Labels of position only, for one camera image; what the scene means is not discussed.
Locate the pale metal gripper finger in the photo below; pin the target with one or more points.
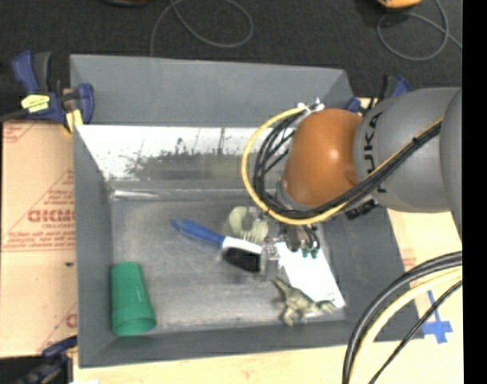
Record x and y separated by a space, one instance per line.
270 264

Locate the white flat box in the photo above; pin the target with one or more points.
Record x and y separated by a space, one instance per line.
311 274

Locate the blue and white brush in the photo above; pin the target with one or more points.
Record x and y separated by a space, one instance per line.
231 250

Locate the green toy dinosaur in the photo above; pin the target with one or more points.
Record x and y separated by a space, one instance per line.
297 302

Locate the pale green toy fruit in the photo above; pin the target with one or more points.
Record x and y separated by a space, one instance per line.
239 220

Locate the grey metal bin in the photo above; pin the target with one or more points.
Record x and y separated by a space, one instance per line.
187 294

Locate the green plastic cup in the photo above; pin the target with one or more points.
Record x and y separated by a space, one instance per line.
130 302

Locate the brown cardboard board red print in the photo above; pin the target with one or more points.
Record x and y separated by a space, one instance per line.
35 214

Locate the black cylinder on white bracket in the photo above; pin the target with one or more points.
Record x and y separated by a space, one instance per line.
361 210

